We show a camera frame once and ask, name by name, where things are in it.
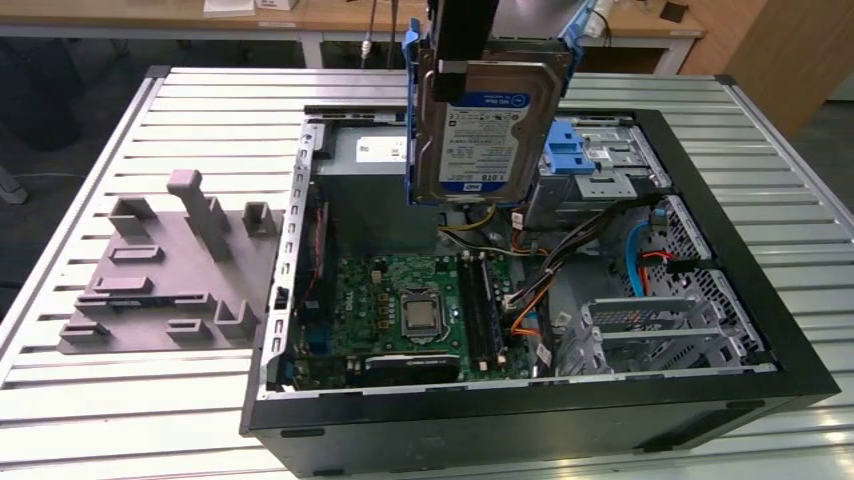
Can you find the brown wooden cabinet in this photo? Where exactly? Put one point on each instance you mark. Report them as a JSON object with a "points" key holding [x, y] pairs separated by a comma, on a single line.
{"points": [[787, 60]]}

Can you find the black graphics card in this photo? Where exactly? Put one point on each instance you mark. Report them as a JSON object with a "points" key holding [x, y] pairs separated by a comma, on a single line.
{"points": [[407, 367]]}

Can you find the small black box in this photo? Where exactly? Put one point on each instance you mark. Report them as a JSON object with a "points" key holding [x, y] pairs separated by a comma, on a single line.
{"points": [[675, 10]]}

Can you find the silver CPU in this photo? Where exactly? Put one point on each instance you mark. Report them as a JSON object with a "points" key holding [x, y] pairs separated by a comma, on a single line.
{"points": [[421, 315]]}

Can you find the black open PC case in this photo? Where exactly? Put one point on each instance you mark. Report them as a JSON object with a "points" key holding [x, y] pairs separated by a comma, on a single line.
{"points": [[533, 430]]}

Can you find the small white box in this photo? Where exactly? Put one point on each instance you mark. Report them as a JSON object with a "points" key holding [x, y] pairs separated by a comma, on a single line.
{"points": [[276, 4]]}

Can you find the hard disk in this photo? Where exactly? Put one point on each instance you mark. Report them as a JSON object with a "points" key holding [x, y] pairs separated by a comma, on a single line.
{"points": [[487, 140]]}

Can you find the grey parts rack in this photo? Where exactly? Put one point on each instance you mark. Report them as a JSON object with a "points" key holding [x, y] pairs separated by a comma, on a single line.
{"points": [[166, 260]]}

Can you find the white plastic bag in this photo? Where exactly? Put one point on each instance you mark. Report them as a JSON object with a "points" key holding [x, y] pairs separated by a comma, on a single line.
{"points": [[600, 20]]}

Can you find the grey power supply unit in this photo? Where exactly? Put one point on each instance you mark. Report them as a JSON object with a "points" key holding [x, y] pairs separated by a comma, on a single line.
{"points": [[360, 200]]}

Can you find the green motherboard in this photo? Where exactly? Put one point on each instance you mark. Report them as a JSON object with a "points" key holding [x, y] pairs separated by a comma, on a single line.
{"points": [[373, 300]]}

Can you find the blue RAM stick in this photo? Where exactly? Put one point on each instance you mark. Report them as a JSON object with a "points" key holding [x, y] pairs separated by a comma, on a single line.
{"points": [[492, 310]]}

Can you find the grey metal leg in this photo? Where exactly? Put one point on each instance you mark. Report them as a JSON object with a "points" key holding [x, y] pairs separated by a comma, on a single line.
{"points": [[12, 192]]}

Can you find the grey metal drive cage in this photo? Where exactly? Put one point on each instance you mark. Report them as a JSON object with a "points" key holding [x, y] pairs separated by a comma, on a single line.
{"points": [[600, 192]]}

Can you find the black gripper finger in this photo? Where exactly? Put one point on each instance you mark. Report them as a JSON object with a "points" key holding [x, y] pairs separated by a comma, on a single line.
{"points": [[460, 30]]}

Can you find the wooden desk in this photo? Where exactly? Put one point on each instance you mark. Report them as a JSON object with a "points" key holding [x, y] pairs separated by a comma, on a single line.
{"points": [[166, 22]]}

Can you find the blue drive cage latch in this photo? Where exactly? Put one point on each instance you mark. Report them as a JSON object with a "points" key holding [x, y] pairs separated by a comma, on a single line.
{"points": [[567, 150]]}

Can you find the grey metal disk bay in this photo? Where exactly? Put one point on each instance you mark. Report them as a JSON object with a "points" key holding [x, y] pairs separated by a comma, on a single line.
{"points": [[667, 340]]}

